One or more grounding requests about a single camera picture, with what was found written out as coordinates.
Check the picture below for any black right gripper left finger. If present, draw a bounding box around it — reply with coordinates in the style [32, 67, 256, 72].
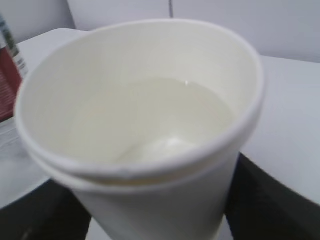
[0, 180, 92, 240]

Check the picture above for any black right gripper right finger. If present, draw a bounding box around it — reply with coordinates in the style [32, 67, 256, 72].
[224, 154, 320, 240]

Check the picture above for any white paper cup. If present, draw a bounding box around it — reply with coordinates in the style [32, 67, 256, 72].
[14, 19, 266, 240]

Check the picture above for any Nongfu Spring water bottle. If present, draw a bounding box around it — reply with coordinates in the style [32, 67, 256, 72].
[0, 16, 28, 160]

